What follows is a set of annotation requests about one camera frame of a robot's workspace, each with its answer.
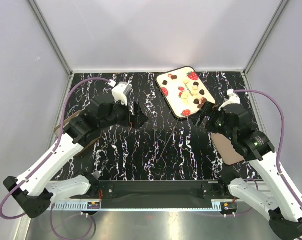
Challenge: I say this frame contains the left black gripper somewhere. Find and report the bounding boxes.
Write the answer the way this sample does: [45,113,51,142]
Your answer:
[100,96,149,130]

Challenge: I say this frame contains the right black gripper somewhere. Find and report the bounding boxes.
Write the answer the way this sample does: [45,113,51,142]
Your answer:
[189,100,236,142]

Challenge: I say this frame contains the metal tongs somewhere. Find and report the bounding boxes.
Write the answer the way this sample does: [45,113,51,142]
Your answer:
[157,119,179,161]

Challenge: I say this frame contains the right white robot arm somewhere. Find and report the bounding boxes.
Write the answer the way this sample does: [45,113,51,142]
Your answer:
[193,101,302,240]

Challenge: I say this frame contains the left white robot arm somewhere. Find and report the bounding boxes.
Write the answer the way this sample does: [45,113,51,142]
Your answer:
[3,98,148,219]

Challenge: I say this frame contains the brown leaf chocolate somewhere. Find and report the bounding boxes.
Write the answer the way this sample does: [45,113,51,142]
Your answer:
[201,97,207,104]

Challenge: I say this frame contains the strawberry print tray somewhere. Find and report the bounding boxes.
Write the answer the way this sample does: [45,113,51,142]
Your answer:
[156,66,215,119]

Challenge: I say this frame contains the rose gold tin lid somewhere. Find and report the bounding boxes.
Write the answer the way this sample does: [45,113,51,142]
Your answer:
[210,133,244,166]

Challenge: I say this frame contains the gold tin box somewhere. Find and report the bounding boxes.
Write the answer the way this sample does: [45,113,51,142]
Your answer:
[54,110,101,156]

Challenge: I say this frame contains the right controller board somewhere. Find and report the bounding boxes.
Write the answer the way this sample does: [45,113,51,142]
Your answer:
[222,202,237,212]

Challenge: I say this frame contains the controller board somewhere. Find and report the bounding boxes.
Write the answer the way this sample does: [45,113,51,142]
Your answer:
[222,202,237,212]
[87,201,101,210]

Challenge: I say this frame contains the left controller board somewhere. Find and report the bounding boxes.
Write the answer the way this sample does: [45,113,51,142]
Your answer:
[87,201,101,210]

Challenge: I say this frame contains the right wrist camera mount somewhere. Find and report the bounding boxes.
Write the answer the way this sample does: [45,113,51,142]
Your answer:
[218,89,241,112]

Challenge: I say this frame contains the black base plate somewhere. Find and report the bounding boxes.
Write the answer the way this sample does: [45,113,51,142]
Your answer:
[70,180,238,210]

